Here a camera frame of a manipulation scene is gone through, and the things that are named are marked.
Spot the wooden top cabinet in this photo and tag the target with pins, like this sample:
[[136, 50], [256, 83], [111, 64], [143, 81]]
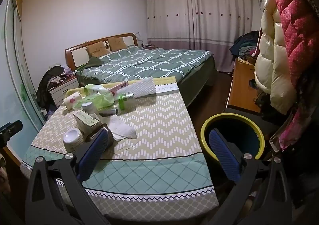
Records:
[[243, 82]]

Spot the pile of folded clothes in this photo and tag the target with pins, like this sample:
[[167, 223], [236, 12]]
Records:
[[244, 44]]

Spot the pink floral bag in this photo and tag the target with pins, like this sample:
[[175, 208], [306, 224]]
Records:
[[295, 125]]

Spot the white round jar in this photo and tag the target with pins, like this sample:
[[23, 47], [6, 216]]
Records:
[[73, 139]]

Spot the brown pillow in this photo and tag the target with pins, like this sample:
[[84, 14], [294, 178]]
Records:
[[97, 49], [117, 43]]

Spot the yellow-rimmed dark trash bin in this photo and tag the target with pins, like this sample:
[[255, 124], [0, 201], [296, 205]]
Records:
[[254, 125]]

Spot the green plastic bag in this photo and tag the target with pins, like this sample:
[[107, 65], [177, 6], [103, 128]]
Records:
[[99, 100]]

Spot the pink and white curtain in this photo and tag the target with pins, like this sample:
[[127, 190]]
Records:
[[199, 15]]

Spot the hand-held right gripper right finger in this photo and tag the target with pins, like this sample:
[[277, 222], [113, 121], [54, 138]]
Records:
[[223, 150]]

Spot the cream puffer jacket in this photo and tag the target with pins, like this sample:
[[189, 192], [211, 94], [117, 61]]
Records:
[[274, 65]]

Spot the floral clothes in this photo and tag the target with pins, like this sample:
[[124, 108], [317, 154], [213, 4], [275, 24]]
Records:
[[63, 74]]

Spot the black bag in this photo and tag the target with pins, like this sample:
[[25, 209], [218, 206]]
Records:
[[263, 100]]

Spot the red dotted puffer jacket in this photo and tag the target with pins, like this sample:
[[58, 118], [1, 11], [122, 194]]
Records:
[[294, 28]]

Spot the wooden bedside table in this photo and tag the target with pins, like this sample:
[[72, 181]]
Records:
[[149, 46]]

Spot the white tissue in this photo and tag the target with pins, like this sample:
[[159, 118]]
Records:
[[122, 127]]

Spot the bed with wooden headboard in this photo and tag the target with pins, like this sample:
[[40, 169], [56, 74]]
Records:
[[197, 75]]

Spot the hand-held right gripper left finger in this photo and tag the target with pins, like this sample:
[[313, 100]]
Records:
[[96, 150]]

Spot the sliding wardrobe door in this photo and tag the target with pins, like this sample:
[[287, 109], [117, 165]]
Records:
[[15, 78]]

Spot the dark jacket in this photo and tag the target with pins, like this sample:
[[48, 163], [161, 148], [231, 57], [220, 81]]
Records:
[[46, 85]]

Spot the pink cardboard box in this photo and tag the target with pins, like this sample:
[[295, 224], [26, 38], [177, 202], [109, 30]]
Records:
[[119, 87]]

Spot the dark green cloth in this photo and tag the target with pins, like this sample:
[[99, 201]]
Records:
[[93, 61]]

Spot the white nightstand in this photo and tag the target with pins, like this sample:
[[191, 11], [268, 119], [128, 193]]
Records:
[[62, 91]]

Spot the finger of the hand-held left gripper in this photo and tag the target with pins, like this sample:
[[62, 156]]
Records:
[[12, 127]]

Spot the green and white tube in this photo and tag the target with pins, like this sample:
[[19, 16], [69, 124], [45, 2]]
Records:
[[97, 88]]

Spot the green and white carton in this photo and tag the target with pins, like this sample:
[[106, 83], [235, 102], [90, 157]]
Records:
[[86, 119]]

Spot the white paper cup red print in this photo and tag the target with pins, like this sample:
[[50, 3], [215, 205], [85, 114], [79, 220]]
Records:
[[72, 101]]

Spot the clear bottle with green label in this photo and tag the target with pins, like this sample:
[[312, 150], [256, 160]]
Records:
[[123, 102]]

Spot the patterned tablecloth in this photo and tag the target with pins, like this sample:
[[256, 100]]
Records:
[[154, 125]]

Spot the green checked duvet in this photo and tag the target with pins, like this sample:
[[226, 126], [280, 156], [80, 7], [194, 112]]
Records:
[[149, 63]]

